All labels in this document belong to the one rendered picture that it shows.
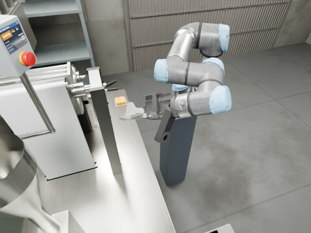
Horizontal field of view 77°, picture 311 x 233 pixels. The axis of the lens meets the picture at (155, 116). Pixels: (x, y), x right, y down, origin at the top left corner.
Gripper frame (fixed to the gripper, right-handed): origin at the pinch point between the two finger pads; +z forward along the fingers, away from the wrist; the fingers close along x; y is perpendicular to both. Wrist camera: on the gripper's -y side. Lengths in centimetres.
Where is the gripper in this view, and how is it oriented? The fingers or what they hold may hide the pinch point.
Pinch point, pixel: (131, 119)
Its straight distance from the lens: 73.7
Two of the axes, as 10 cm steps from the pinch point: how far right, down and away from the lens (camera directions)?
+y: -0.9, -9.9, 0.8
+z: -8.3, 1.2, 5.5
